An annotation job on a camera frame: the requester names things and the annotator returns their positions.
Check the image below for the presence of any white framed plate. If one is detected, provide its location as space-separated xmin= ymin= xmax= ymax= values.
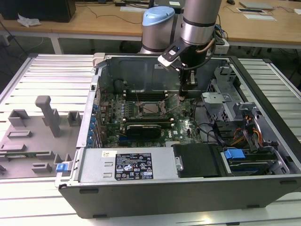
xmin=237 ymin=7 xmax=268 ymax=14

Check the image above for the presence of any green motherboard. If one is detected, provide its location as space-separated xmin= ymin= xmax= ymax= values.
xmin=98 ymin=90 xmax=203 ymax=149

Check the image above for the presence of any white cable hub box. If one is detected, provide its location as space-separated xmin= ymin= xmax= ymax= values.
xmin=215 ymin=38 xmax=230 ymax=54

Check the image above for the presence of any black graphics card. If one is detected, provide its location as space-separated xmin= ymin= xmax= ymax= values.
xmin=126 ymin=123 xmax=163 ymax=139

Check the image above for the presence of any green RAM stick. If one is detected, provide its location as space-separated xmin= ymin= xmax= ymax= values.
xmin=0 ymin=153 xmax=51 ymax=159

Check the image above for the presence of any crumpled white paper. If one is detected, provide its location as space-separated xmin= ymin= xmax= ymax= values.
xmin=17 ymin=13 xmax=42 ymax=28

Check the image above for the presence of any silver metal drive cage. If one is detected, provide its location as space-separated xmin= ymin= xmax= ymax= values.
xmin=201 ymin=65 xmax=238 ymax=121

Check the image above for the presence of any black box on desk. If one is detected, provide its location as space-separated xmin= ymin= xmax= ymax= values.
xmin=0 ymin=0 xmax=77 ymax=23

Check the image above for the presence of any hard disk in blue carrier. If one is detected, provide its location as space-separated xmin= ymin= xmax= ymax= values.
xmin=224 ymin=147 xmax=277 ymax=175

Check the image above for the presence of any long wooden desk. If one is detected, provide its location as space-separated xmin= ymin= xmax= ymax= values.
xmin=0 ymin=0 xmax=301 ymax=50

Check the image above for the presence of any black cable bundle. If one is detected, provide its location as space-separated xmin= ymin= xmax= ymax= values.
xmin=192 ymin=98 xmax=224 ymax=145

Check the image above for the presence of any black plastic shroud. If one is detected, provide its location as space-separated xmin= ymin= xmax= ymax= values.
xmin=173 ymin=144 xmax=223 ymax=178

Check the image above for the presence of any open black PC case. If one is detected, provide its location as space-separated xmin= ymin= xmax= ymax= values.
xmin=54 ymin=52 xmax=301 ymax=218

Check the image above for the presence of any grey parts rack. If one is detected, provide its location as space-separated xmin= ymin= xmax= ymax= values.
xmin=0 ymin=95 xmax=83 ymax=179

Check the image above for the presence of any white paper sheet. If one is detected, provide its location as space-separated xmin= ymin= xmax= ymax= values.
xmin=120 ymin=6 xmax=151 ymax=12

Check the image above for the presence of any flat grey laptop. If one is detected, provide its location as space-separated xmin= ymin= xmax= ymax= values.
xmin=239 ymin=0 xmax=275 ymax=10

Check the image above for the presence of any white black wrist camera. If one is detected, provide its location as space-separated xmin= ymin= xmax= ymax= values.
xmin=157 ymin=46 xmax=183 ymax=70

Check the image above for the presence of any orange yellow wire bundle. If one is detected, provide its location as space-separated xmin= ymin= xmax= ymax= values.
xmin=231 ymin=115 xmax=263 ymax=146

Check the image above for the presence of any blue cable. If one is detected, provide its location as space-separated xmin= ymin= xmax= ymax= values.
xmin=215 ymin=23 xmax=230 ymax=40

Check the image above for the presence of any silver power supply unit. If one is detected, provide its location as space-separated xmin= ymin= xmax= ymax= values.
xmin=79 ymin=147 xmax=177 ymax=183

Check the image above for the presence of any pale paper sheet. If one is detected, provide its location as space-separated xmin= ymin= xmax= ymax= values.
xmin=243 ymin=13 xmax=277 ymax=22

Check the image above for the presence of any CPU socket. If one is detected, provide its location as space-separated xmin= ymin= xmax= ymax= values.
xmin=138 ymin=101 xmax=169 ymax=118

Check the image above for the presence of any grey case handle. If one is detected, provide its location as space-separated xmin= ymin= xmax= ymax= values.
xmin=92 ymin=52 xmax=106 ymax=69

